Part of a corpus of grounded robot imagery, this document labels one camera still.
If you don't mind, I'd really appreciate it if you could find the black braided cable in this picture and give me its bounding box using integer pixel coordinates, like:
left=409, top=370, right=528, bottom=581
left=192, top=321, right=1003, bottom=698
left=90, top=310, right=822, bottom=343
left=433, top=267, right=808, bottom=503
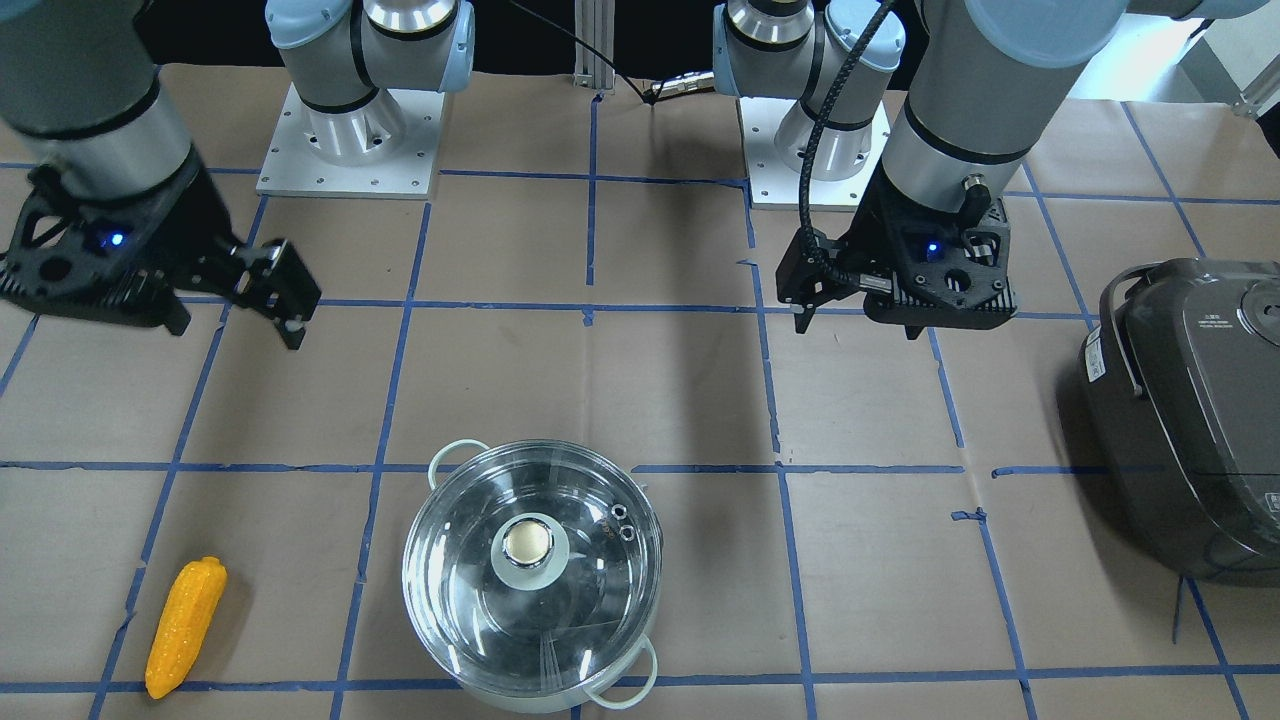
left=796, top=0, right=901, bottom=291

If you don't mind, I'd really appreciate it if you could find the pale green steel pot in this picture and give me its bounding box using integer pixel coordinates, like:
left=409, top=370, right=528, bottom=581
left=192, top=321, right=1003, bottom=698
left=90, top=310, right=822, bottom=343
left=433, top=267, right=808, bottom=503
left=402, top=438, right=666, bottom=715

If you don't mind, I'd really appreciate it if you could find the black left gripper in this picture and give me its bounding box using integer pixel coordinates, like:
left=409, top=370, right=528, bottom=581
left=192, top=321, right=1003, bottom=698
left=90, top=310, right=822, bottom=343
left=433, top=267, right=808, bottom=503
left=777, top=170, right=1019, bottom=341

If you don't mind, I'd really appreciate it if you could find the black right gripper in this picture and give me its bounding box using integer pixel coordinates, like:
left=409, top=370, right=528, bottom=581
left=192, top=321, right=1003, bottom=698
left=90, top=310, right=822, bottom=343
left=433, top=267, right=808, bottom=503
left=3, top=160, right=321, bottom=351

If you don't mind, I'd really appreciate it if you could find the dark grey rice cooker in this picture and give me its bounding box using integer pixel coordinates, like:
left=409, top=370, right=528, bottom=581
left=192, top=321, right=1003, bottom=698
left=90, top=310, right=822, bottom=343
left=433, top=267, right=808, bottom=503
left=1080, top=258, right=1279, bottom=588

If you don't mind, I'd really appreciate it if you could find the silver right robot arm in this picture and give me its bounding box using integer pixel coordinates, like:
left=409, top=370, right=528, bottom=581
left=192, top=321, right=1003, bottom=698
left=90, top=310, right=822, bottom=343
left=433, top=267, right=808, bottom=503
left=3, top=1, right=476, bottom=350

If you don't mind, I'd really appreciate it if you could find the brown paper table cover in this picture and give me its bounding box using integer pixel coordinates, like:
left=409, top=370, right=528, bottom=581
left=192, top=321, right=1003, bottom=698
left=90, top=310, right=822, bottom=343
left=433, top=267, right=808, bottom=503
left=1, top=65, right=1279, bottom=719

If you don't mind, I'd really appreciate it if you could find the glass pot lid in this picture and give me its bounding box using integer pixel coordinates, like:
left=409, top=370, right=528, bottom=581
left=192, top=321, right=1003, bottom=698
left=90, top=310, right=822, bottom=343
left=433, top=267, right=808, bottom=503
left=402, top=439, right=666, bottom=687

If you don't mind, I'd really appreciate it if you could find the aluminium frame post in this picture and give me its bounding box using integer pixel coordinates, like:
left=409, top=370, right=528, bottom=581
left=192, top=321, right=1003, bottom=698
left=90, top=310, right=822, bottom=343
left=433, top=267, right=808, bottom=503
left=573, top=0, right=616, bottom=94

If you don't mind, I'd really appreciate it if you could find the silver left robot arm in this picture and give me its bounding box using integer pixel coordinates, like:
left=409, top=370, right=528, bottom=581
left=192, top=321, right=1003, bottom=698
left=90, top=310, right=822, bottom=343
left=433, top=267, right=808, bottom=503
left=713, top=1, right=1260, bottom=338

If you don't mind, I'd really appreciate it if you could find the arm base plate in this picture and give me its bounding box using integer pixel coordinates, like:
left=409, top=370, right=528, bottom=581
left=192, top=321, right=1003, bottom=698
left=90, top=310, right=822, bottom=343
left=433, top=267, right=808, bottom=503
left=256, top=87, right=449, bottom=201
left=739, top=97, right=891, bottom=213

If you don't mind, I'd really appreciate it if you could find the yellow toy corn cob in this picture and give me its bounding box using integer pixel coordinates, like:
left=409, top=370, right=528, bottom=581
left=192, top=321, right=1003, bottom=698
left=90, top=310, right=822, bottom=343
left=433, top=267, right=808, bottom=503
left=143, top=556, right=228, bottom=700

